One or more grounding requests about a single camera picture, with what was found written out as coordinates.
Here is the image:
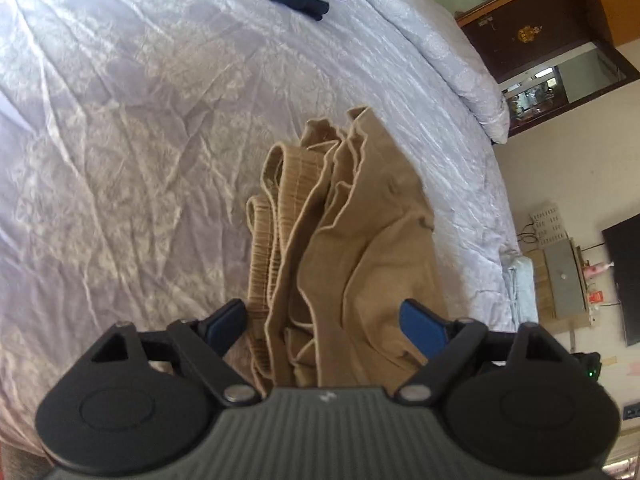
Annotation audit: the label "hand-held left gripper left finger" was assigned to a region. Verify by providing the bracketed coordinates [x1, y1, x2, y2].
[90, 298, 262, 406]

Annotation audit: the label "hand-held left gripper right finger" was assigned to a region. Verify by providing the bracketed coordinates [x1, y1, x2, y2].
[397, 298, 576, 402]

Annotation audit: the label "folded lilac patterned quilt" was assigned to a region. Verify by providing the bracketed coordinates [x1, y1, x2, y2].
[320, 0, 511, 146]

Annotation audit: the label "wooden side cabinet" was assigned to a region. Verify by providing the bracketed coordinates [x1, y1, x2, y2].
[522, 245, 601, 328]

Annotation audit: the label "glass display cabinet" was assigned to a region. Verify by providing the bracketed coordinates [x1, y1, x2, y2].
[502, 66, 562, 127]

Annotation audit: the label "bed with lilac patterned sheet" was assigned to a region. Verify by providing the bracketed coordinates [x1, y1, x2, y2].
[0, 0, 541, 461]

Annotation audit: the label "dark brown door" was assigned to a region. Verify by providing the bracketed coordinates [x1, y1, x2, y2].
[456, 0, 640, 137]

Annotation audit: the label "khaki pants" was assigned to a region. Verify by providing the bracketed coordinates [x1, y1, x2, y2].
[246, 106, 451, 401]

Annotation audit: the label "white plastic basket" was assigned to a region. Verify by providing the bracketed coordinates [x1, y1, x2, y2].
[529, 203, 572, 245]

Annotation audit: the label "folded pale blue cloth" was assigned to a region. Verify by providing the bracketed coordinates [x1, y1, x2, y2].
[502, 252, 539, 332]

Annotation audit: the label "black television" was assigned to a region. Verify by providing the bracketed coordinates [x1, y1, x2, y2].
[601, 215, 640, 347]

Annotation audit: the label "grey laptop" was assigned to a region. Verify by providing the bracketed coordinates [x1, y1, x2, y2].
[544, 240, 588, 318]

